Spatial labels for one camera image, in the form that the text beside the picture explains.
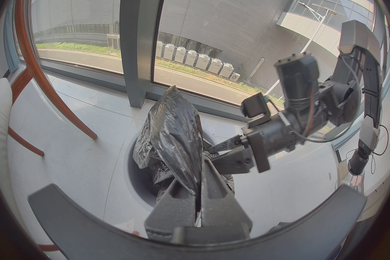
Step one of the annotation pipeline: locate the window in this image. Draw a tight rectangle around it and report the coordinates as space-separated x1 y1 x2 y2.
12 0 380 137

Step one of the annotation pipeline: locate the black plastic bag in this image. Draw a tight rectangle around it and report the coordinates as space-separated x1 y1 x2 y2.
134 85 236 205

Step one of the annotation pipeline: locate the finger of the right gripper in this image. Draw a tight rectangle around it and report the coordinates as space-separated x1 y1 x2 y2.
208 134 248 155
211 146 254 175

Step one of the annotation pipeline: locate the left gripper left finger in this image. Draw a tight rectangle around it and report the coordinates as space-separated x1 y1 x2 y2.
145 177 198 243

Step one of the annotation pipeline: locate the wooden chair with white cushion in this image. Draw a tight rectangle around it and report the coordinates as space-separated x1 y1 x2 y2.
0 0 99 159

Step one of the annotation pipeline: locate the white trash bin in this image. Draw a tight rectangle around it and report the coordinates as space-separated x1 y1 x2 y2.
123 126 220 212

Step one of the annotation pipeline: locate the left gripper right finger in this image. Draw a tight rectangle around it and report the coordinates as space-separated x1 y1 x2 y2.
199 158 253 242

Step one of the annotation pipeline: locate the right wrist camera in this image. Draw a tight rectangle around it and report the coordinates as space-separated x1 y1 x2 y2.
241 92 272 129

